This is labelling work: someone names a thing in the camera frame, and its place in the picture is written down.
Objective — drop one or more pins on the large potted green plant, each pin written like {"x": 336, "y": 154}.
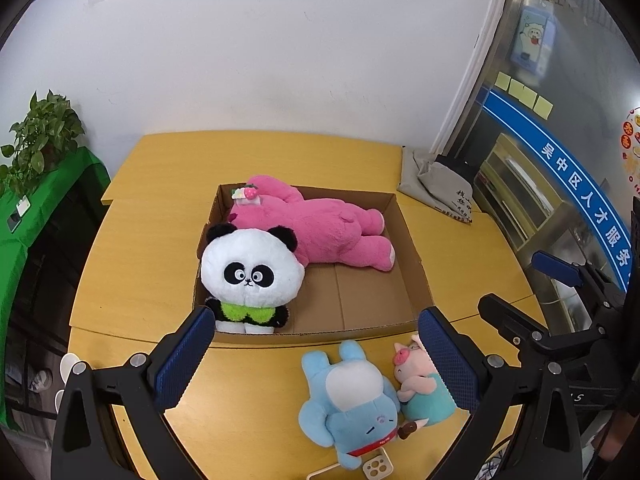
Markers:
{"x": 42, "y": 135}

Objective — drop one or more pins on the blue window banner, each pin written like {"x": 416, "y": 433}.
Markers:
{"x": 565, "y": 165}

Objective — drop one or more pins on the small black device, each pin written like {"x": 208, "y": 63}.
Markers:
{"x": 14, "y": 221}

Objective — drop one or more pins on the white pink phone case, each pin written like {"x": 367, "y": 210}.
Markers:
{"x": 377, "y": 469}

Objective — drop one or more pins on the pink bear plush toy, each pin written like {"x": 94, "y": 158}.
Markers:
{"x": 325, "y": 225}

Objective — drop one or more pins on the wooden desktop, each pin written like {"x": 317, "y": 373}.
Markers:
{"x": 250, "y": 410}

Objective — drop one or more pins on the blue elephant plush toy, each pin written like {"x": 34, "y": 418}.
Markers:
{"x": 350, "y": 390}

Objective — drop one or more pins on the cartoon sheep poster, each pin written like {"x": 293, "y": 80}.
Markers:
{"x": 532, "y": 40}

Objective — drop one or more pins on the patterned paper cup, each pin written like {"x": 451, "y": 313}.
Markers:
{"x": 60, "y": 397}
{"x": 70, "y": 367}

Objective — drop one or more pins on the shelf behind glass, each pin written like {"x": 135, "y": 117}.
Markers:
{"x": 520, "y": 190}

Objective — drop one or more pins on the panda plush toy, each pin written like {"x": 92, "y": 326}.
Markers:
{"x": 250, "y": 270}

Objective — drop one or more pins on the yellow sticky note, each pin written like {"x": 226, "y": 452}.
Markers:
{"x": 522, "y": 92}
{"x": 543, "y": 106}
{"x": 503, "y": 81}

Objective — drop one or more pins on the red round window stickers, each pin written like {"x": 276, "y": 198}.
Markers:
{"x": 631, "y": 140}

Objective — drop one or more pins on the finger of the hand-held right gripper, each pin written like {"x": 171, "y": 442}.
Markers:
{"x": 555, "y": 266}
{"x": 510, "y": 317}

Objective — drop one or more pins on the person's right forearm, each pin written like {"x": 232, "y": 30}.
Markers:
{"x": 629, "y": 420}

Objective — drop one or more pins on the green covered table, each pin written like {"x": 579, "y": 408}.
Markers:
{"x": 15, "y": 270}

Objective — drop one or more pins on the brown cardboard box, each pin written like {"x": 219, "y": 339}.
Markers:
{"x": 365, "y": 295}

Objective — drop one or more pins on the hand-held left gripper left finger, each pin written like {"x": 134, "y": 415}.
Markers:
{"x": 182, "y": 355}

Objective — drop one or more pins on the pink pig plush toy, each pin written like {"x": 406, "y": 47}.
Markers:
{"x": 425, "y": 400}

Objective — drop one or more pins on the grey canvas bag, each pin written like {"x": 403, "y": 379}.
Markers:
{"x": 425, "y": 187}

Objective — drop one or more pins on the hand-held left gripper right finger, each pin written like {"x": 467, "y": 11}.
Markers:
{"x": 447, "y": 355}

